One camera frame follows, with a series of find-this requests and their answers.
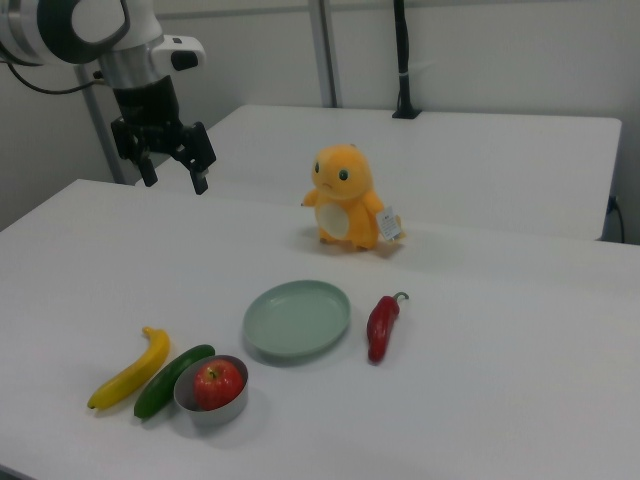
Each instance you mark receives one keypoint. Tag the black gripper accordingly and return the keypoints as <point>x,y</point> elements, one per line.
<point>147,107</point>

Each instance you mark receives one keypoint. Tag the red apple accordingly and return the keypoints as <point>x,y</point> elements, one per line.
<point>218,384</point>

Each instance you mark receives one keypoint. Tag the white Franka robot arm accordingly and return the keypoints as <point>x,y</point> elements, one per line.
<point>45,30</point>

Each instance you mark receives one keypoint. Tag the orange plush toy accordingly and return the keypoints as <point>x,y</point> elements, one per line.
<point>345,185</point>

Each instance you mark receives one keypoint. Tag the pale green plate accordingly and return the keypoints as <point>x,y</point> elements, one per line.
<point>295,320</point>

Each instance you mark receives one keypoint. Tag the yellow banana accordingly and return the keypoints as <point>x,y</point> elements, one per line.
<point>135,370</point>

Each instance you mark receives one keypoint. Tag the green cucumber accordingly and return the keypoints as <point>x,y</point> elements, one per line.
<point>160,385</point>

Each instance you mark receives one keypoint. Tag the white paper plush tag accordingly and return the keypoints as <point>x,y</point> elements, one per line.
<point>388,223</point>

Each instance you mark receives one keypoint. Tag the black pole clamp base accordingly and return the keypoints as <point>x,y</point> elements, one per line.
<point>406,114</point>

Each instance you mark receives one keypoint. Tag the round metal bowl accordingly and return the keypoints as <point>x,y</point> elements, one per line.
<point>220,416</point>

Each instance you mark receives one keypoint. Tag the red chili pepper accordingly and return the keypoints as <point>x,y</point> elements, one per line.
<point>381,325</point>

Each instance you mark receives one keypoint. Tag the grey partition post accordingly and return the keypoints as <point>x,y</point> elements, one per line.
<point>97,107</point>
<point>330,50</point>

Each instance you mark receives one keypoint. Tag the black camera pole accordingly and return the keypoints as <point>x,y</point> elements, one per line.
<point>402,50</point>

